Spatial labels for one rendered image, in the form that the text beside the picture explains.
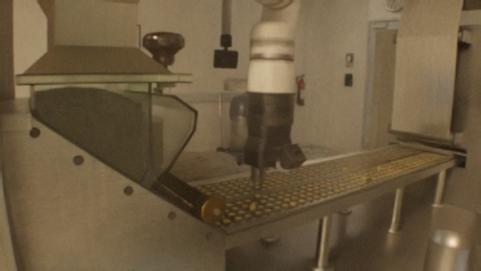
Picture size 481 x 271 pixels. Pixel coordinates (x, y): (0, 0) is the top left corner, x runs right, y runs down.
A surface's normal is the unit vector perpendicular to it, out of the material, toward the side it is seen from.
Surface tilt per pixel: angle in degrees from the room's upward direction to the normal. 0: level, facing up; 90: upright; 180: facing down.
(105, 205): 90
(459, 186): 90
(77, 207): 90
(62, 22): 90
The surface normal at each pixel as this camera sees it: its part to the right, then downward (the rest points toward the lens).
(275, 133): 0.57, 0.29
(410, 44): -0.82, 0.08
